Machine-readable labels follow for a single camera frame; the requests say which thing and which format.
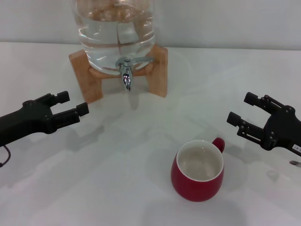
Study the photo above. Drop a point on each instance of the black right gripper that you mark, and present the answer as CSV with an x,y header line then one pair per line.
x,y
279,129

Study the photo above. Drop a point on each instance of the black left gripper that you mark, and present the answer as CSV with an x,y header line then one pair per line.
x,y
30,120

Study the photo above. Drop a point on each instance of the chrome faucet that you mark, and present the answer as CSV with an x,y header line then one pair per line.
x,y
127,77

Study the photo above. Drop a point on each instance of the red cup with white inside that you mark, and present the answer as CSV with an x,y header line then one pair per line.
x,y
188,188

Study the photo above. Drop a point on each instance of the clear glass water dispenser jar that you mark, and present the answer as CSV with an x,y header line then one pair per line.
x,y
105,35

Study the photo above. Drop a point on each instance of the wooden dispenser stand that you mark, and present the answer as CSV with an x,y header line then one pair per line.
x,y
160,70

